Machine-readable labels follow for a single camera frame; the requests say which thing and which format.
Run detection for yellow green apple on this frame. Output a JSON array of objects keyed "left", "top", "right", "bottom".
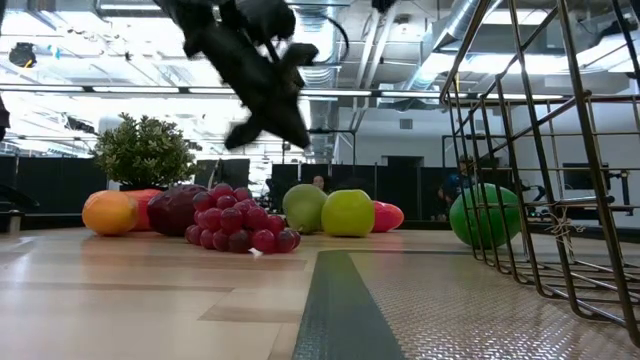
[{"left": 320, "top": 188, "right": 377, "bottom": 238}]

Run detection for olive green speckled pear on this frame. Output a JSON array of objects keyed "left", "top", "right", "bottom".
[{"left": 282, "top": 183, "right": 329, "bottom": 235}]

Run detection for yellow mango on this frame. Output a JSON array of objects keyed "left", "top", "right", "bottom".
[{"left": 81, "top": 189, "right": 140, "bottom": 237}]

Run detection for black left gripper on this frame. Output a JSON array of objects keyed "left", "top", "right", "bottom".
[{"left": 218, "top": 42, "right": 321, "bottom": 151}]

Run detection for black ceiling-hung device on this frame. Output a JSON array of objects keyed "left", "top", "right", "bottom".
[{"left": 8, "top": 42, "right": 38, "bottom": 70}]

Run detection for red grape bunch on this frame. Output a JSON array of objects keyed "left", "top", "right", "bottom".
[{"left": 183, "top": 182, "right": 303, "bottom": 255}]

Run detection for dark red apple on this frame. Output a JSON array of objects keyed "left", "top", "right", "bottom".
[{"left": 146, "top": 183, "right": 209, "bottom": 238}]

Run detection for gold wire basket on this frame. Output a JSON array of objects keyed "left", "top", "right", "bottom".
[{"left": 438, "top": 0, "right": 640, "bottom": 349}]

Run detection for black computer monitor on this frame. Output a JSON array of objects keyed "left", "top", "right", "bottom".
[{"left": 562, "top": 162, "right": 610, "bottom": 191}]

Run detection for black office partition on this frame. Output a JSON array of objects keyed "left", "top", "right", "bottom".
[
  {"left": 0, "top": 154, "right": 109, "bottom": 217},
  {"left": 269, "top": 162, "right": 451, "bottom": 224}
]

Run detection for silver ventilation duct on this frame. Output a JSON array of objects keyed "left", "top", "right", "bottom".
[{"left": 399, "top": 0, "right": 481, "bottom": 94}]

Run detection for wire mesh basket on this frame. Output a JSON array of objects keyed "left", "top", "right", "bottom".
[{"left": 292, "top": 248, "right": 640, "bottom": 360}]

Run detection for dark green lime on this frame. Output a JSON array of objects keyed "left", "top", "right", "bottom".
[{"left": 448, "top": 182, "right": 523, "bottom": 250}]

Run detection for small potted green plant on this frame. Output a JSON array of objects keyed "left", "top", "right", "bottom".
[{"left": 92, "top": 112, "right": 201, "bottom": 192}]

